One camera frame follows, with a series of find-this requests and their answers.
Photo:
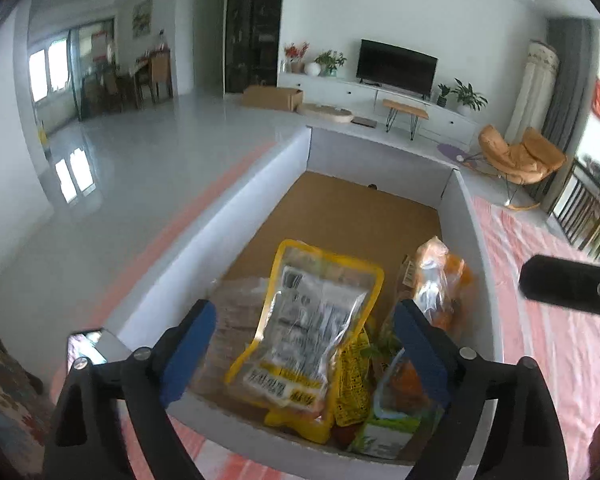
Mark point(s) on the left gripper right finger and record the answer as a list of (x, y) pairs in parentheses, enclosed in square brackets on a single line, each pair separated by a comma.
[(525, 440)]

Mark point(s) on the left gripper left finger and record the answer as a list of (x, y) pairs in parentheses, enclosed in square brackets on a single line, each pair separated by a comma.
[(86, 440)]

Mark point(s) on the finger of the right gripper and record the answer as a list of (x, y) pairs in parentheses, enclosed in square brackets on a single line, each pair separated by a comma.
[(562, 283)]

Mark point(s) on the rice cracker pack green label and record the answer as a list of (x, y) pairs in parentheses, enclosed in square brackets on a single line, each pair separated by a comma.
[(390, 424)]

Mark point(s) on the brown biscuit clear pack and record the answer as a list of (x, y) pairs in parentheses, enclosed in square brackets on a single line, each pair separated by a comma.
[(238, 305)]

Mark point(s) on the orange snack pack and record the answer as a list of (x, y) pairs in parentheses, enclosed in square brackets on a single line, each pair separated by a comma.
[(438, 282)]

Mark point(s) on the yellow dark-red snack bag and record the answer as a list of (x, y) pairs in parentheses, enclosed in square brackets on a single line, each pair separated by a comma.
[(355, 391)]

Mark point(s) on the yellow red snack bag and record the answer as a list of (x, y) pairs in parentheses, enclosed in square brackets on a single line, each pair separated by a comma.
[(311, 418)]

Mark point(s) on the clear yellow-edged snack bag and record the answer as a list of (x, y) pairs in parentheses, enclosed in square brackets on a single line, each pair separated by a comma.
[(316, 303)]

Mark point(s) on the wooden dining chair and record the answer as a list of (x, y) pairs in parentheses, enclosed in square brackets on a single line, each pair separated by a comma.
[(577, 206)]

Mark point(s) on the orange lounge chair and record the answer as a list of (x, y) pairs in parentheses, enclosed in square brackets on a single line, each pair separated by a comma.
[(528, 162)]

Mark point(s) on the white tv cabinet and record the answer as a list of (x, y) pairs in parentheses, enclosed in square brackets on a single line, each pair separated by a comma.
[(363, 100)]

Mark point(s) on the green potted plant right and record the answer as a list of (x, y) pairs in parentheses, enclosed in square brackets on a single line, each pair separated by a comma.
[(468, 99)]

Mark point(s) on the small dark potted plant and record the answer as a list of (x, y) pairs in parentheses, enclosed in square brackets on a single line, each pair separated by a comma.
[(443, 95)]

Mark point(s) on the small wooden bench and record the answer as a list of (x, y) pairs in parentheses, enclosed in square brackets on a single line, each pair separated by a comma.
[(416, 115)]

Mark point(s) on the black television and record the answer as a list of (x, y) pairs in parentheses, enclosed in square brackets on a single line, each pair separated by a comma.
[(396, 67)]

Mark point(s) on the brown cardboard box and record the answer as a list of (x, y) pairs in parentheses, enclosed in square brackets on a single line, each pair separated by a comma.
[(272, 98)]

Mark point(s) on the round cat scratcher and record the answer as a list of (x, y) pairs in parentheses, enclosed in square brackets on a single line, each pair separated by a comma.
[(325, 113)]

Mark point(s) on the red flower vase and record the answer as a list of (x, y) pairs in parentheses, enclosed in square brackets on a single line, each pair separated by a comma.
[(294, 55)]

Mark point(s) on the green plant white vase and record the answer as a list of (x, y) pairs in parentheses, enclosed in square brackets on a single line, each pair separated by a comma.
[(330, 62)]

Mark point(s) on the dark tall cabinet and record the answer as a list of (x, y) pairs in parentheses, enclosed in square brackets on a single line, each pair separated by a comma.
[(251, 41)]

